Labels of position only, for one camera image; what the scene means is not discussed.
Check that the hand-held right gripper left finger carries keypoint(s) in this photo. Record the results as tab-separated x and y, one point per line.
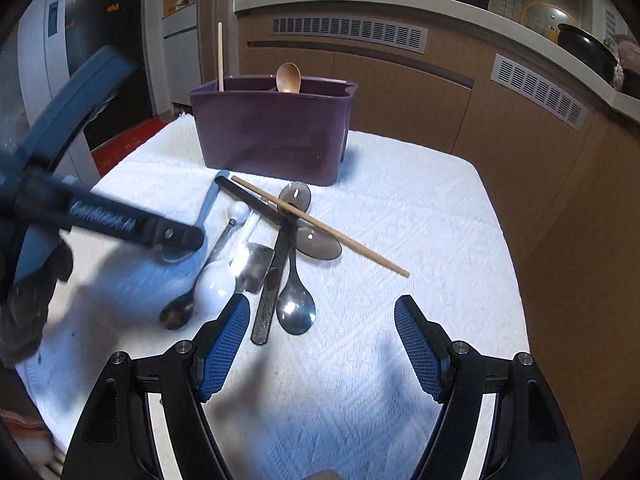
225	350

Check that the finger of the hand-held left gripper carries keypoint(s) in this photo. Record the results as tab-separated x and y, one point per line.
170	234

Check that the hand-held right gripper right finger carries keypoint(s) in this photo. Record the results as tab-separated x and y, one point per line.
420	355

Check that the large silver spoon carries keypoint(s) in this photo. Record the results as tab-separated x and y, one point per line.
270	300

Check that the wooden chopstick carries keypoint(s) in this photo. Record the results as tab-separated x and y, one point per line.
350	245
220	55

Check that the purple utensil holder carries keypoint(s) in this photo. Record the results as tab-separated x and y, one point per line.
270	130

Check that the person's left hand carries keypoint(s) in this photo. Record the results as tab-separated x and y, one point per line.
30	320

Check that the white plastic spoon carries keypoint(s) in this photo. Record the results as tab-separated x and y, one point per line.
215	287

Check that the white refrigerator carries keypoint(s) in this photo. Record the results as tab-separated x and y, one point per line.
37	50

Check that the red mat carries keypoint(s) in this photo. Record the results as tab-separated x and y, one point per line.
120	145

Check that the large metal spoon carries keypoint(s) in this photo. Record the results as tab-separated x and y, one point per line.
296	312

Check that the flat metal scoop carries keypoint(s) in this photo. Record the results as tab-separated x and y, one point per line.
255	267

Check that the black glossy door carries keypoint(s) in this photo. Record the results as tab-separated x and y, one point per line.
115	10

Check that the white shelf cabinet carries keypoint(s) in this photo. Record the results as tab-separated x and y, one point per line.
180	60

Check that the white towel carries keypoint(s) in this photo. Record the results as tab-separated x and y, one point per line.
400	210

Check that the wooden spoon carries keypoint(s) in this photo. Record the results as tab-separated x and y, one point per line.
288	77

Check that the brown kitchen cabinet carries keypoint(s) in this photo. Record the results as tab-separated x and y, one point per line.
400	90

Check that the long white vent grille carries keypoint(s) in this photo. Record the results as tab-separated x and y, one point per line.
350	32

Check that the white kitchen countertop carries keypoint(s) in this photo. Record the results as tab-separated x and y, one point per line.
400	12

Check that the black pot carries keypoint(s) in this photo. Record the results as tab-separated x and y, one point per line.
587	52

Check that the pink colander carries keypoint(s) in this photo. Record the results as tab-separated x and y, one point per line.
627	65

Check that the yellow rimmed glass lid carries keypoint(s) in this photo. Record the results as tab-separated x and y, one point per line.
542	20

